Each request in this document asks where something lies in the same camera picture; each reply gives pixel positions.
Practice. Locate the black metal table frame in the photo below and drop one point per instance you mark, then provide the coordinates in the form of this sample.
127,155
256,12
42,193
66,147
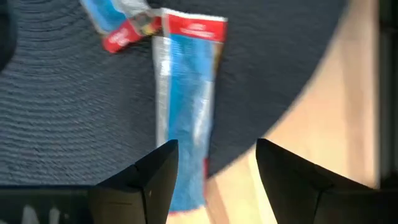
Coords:
388,93

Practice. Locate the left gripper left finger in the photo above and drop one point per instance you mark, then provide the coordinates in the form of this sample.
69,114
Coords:
146,193

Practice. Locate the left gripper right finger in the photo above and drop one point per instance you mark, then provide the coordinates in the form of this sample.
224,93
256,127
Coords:
295,193

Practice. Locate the round dark woven placemat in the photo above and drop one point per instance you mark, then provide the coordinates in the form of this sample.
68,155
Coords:
62,109

